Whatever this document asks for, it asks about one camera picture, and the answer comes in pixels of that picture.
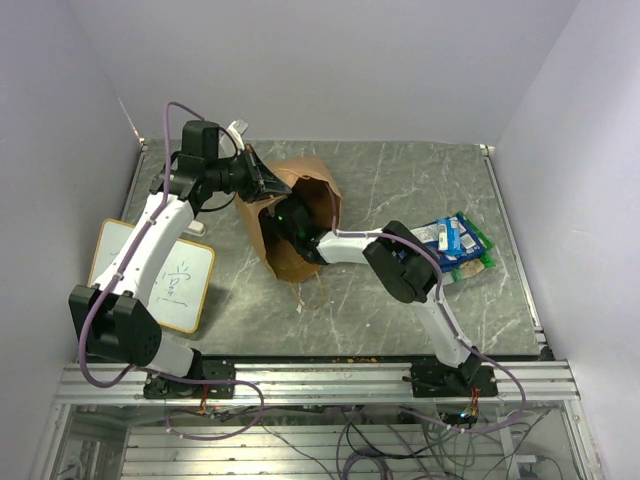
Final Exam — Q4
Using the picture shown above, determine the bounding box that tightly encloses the green Chuba chips bag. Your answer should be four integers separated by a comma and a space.
443, 211, 496, 285

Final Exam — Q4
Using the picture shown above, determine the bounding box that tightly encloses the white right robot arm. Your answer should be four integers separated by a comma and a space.
260, 195, 498, 399

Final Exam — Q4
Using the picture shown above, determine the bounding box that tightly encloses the blue snack packet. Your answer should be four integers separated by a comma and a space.
436, 217, 463, 256

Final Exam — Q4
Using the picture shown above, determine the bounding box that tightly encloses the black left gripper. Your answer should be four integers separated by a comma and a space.
208, 145, 293, 204

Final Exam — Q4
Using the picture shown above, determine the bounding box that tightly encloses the blue Burts chips bag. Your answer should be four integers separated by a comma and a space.
411, 215, 484, 272

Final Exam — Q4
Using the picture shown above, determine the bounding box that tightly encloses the yellow framed whiteboard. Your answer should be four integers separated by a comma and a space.
89, 219, 216, 334

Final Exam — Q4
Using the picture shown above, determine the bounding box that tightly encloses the aluminium rail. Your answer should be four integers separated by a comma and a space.
54, 361, 580, 406

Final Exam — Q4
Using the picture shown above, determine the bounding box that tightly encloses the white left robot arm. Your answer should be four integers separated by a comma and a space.
69, 119, 291, 397

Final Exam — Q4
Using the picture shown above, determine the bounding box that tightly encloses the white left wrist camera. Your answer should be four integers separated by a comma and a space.
219, 119, 249, 157

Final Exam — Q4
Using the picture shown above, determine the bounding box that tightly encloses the white eraser block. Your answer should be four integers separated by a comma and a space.
185, 221, 206, 237

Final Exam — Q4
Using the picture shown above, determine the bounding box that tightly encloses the brown paper bag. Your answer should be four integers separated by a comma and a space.
235, 157, 342, 289

